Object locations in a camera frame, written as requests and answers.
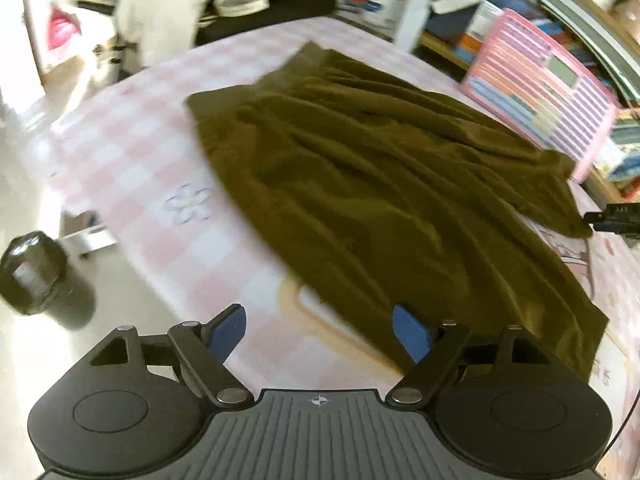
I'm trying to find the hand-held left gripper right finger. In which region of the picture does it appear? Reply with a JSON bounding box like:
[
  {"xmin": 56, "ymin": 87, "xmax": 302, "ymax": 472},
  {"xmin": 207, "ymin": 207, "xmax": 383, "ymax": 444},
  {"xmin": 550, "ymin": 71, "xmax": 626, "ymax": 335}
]
[{"xmin": 386, "ymin": 303, "xmax": 557, "ymax": 407}]

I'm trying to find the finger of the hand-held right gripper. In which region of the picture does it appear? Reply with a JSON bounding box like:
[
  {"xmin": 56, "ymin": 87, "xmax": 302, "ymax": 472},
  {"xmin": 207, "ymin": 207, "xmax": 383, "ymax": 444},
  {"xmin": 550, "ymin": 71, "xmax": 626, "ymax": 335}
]
[{"xmin": 583, "ymin": 204, "xmax": 640, "ymax": 235}]

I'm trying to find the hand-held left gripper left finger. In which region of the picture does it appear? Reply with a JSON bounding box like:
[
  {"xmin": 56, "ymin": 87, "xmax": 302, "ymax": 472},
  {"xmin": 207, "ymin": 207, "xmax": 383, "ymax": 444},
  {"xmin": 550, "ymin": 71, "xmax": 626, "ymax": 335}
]
[{"xmin": 89, "ymin": 303, "xmax": 252, "ymax": 407}]

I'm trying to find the olive brown garment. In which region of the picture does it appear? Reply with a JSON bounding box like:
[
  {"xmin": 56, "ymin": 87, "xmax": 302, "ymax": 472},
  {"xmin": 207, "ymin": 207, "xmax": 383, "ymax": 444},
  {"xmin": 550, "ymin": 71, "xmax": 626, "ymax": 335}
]
[{"xmin": 185, "ymin": 41, "xmax": 610, "ymax": 382}]

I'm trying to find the pink toy keyboard tablet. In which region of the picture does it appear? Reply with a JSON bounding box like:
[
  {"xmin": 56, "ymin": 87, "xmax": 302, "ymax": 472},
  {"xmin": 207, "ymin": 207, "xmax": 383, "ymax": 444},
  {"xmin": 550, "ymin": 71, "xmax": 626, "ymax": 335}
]
[{"xmin": 460, "ymin": 7, "xmax": 622, "ymax": 184}]

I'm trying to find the pink checked cartoon tablecloth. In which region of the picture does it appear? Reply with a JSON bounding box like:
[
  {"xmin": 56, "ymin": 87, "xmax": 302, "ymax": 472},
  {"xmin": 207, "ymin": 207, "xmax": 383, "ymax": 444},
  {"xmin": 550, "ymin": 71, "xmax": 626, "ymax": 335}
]
[{"xmin": 49, "ymin": 15, "xmax": 640, "ymax": 480}]

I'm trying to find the dark cylindrical container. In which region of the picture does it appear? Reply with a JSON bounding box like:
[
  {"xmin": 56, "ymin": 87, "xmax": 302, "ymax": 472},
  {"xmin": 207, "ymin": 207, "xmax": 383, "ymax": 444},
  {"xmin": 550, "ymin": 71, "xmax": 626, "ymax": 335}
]
[{"xmin": 0, "ymin": 231, "xmax": 97, "ymax": 331}]

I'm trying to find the orange and white box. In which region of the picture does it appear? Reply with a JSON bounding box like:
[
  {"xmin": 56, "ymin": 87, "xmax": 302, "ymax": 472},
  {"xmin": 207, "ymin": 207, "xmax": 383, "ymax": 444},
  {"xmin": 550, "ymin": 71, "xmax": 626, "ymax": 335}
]
[{"xmin": 456, "ymin": 0, "xmax": 505, "ymax": 64}]

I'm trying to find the white jar with green lid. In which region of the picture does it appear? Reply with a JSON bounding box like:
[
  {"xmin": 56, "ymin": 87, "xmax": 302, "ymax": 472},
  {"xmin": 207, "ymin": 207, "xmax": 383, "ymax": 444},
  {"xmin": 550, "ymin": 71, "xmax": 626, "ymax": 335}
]
[{"xmin": 367, "ymin": 0, "xmax": 407, "ymax": 29}]

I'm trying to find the white garment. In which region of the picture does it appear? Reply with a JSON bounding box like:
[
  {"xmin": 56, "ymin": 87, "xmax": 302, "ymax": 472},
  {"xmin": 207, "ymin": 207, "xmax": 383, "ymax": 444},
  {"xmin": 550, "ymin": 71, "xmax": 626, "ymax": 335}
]
[{"xmin": 113, "ymin": 0, "xmax": 217, "ymax": 69}]

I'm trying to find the white wristwatch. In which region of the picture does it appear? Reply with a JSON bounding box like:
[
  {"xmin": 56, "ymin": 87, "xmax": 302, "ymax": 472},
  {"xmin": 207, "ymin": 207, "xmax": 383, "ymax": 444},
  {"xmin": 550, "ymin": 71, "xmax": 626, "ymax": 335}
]
[{"xmin": 214, "ymin": 0, "xmax": 269, "ymax": 17}]

